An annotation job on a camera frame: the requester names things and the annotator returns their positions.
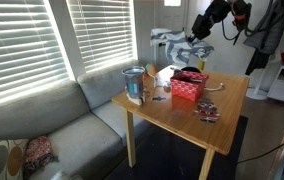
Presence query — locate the patterned circle cushion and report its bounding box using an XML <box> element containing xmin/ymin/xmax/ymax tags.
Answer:
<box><xmin>0</xmin><ymin>139</ymin><xmax>28</xmax><ymax>180</ymax></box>

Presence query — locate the wooden table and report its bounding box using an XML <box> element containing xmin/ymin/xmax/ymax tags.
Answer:
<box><xmin>112</xmin><ymin>72</ymin><xmax>249</xmax><ymax>180</ymax></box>

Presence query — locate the white coat stand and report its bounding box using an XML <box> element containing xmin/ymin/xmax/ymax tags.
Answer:
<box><xmin>246</xmin><ymin>69</ymin><xmax>267</xmax><ymax>101</ymax></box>

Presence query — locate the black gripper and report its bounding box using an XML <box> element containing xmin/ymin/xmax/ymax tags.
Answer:
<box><xmin>191</xmin><ymin>15</ymin><xmax>214</xmax><ymax>40</ymax></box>

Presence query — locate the orange teal toy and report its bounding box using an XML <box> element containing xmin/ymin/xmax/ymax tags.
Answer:
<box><xmin>145</xmin><ymin>63</ymin><xmax>158</xmax><ymax>76</ymax></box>

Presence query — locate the red paisley cloth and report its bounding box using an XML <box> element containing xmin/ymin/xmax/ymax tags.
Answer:
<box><xmin>23</xmin><ymin>136</ymin><xmax>58</xmax><ymax>179</ymax></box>

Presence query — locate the blue striped white towel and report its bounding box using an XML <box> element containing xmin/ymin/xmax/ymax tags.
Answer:
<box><xmin>150</xmin><ymin>28</ymin><xmax>214</xmax><ymax>65</ymax></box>

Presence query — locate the window blind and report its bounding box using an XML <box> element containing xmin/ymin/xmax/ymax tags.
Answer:
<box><xmin>0</xmin><ymin>0</ymin><xmax>73</xmax><ymax>103</ymax></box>
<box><xmin>67</xmin><ymin>0</ymin><xmax>136</xmax><ymax>72</ymax></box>

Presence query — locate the red woven basket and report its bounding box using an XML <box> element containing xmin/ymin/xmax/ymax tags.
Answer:
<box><xmin>170</xmin><ymin>71</ymin><xmax>209</xmax><ymax>101</ymax></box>

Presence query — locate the white cable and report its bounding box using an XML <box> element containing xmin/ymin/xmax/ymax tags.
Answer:
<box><xmin>204</xmin><ymin>82</ymin><xmax>225</xmax><ymax>92</ymax></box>

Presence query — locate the right window blind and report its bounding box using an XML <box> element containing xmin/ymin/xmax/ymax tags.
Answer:
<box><xmin>67</xmin><ymin>0</ymin><xmax>136</xmax><ymax>72</ymax></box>

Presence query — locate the dark floor rug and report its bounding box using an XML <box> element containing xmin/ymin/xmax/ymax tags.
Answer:
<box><xmin>104</xmin><ymin>116</ymin><xmax>248</xmax><ymax>180</ymax></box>

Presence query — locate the grey sofa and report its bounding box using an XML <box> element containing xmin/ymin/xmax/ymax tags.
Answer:
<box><xmin>0</xmin><ymin>61</ymin><xmax>137</xmax><ymax>180</ymax></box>

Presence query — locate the hanging dark jacket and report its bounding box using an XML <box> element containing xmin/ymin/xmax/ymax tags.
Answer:
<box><xmin>244</xmin><ymin>0</ymin><xmax>284</xmax><ymax>75</ymax></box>

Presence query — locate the left window blind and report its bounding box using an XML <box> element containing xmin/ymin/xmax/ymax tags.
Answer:
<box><xmin>0</xmin><ymin>0</ymin><xmax>73</xmax><ymax>103</ymax></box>

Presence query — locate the black floor cable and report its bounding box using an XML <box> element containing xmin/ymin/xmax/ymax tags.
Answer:
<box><xmin>237</xmin><ymin>129</ymin><xmax>284</xmax><ymax>165</ymax></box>

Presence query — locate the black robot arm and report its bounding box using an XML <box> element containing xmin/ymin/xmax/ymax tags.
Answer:
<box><xmin>188</xmin><ymin>0</ymin><xmax>284</xmax><ymax>44</ymax></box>

